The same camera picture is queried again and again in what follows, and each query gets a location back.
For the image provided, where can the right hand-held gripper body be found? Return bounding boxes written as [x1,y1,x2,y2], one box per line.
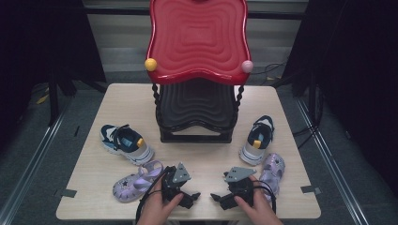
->
[222,166,258,207]

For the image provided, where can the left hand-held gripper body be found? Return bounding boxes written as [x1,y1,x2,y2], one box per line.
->
[161,161,192,202]

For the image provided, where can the purple glitter sandal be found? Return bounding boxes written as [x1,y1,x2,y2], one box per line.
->
[112,159,164,204]
[258,152,286,202]

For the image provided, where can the navy and white sneaker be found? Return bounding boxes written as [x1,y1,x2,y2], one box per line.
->
[238,114,276,167]
[99,124,156,167]

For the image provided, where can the red and black shoe rack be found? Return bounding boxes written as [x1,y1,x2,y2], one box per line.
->
[144,0,254,144]

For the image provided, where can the person's left hand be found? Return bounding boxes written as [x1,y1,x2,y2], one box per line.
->
[136,179,185,225]

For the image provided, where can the person's right hand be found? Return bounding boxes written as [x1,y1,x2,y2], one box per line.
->
[234,174,284,225]

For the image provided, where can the grey tape strip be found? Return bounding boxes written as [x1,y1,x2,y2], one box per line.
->
[53,187,78,199]
[299,184,323,196]

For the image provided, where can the black metal stand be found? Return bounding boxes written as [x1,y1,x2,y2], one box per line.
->
[46,69,78,128]

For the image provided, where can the yellow tape piece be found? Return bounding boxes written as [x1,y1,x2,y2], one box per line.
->
[35,93,50,106]

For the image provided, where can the black curtain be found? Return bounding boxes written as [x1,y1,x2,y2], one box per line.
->
[281,0,398,196]
[0,0,108,151]

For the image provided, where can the black floor cables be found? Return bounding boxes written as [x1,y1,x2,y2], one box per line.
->
[250,61,318,150]

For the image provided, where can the metal floor rail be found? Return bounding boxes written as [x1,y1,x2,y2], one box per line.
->
[0,99,78,225]
[295,95,372,225]

